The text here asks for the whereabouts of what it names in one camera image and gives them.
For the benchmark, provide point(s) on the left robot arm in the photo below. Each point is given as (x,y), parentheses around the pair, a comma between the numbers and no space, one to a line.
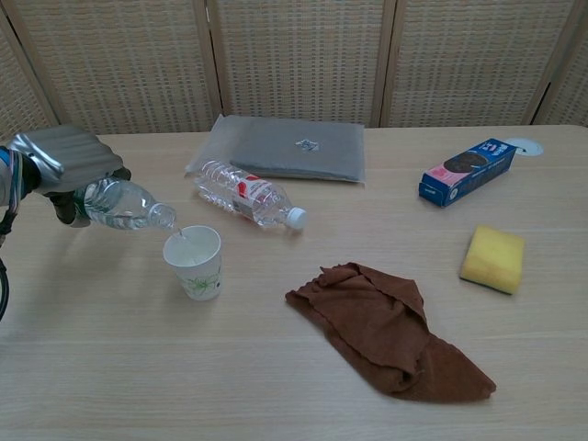
(5,184)

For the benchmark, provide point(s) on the green label water bottle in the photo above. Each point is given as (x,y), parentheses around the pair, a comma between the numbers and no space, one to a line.
(121,206)

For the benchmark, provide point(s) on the yellow sponge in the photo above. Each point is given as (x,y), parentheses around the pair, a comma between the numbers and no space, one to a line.
(494,259)

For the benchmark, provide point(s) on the red label water bottle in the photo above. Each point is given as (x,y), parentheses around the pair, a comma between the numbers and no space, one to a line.
(248,195)

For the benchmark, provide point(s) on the blue cookie box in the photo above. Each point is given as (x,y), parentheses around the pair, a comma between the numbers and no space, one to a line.
(464,177)

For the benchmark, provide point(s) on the brown cloth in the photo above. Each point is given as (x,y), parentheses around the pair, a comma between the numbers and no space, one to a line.
(376,321)

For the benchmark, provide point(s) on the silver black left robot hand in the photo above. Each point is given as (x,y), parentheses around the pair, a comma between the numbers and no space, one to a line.
(69,156)

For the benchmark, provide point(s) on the woven folding screen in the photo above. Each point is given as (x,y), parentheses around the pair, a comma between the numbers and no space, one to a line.
(294,59)

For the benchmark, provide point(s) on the white paper cup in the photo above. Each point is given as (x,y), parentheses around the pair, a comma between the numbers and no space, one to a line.
(195,275)

